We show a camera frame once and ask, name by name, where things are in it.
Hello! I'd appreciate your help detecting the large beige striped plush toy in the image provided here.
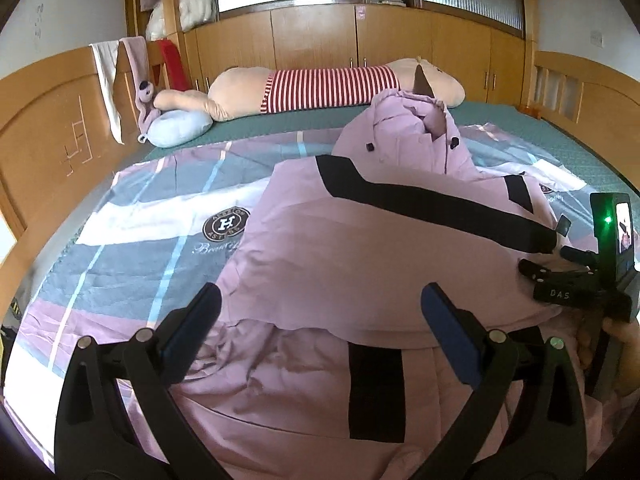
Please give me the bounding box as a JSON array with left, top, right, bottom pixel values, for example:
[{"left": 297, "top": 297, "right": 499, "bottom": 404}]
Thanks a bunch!
[{"left": 153, "top": 58, "right": 465, "bottom": 122}]

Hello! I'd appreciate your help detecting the pink jacket with black stripes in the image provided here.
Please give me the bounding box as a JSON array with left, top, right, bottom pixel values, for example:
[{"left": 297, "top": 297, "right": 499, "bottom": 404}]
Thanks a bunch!
[{"left": 124, "top": 88, "right": 626, "bottom": 480}]

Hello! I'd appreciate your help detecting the white cloth on headboard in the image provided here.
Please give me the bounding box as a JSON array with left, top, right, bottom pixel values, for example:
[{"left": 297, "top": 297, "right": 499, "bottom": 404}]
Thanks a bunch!
[{"left": 90, "top": 40, "right": 124, "bottom": 145}]

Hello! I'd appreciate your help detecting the person right hand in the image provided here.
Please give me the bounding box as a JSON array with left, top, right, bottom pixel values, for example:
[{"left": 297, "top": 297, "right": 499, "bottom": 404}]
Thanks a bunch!
[{"left": 572, "top": 309, "right": 639, "bottom": 411}]

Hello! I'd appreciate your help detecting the pink plush dog toy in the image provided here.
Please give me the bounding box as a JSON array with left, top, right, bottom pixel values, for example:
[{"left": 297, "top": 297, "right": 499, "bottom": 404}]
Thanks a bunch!
[{"left": 120, "top": 36, "right": 162, "bottom": 144}]

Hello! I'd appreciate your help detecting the white bedding on shelf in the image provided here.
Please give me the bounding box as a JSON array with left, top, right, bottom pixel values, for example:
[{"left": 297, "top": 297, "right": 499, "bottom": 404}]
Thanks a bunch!
[{"left": 144, "top": 0, "right": 214, "bottom": 41}]

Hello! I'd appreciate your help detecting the light blue round pillow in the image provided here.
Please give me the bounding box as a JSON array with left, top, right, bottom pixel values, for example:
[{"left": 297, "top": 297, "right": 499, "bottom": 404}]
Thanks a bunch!
[{"left": 145, "top": 110, "right": 213, "bottom": 148}]

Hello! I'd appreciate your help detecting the plaid pink grey bed sheet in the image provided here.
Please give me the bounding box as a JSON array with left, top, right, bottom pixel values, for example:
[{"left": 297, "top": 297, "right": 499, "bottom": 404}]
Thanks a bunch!
[{"left": 2, "top": 121, "right": 601, "bottom": 461}]

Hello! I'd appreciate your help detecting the red cloth on chair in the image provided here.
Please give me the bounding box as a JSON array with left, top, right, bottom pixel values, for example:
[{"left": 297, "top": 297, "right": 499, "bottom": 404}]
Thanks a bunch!
[{"left": 157, "top": 39, "right": 191, "bottom": 91}]

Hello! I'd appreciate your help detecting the wooden bed headboard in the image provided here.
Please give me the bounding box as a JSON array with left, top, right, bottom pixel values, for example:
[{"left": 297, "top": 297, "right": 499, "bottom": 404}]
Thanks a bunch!
[{"left": 1, "top": 47, "right": 142, "bottom": 309}]

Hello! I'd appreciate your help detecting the wooden bed footboard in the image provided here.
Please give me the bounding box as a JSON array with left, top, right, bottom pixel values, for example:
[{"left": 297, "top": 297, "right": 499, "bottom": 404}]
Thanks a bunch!
[{"left": 521, "top": 41, "right": 639, "bottom": 186}]

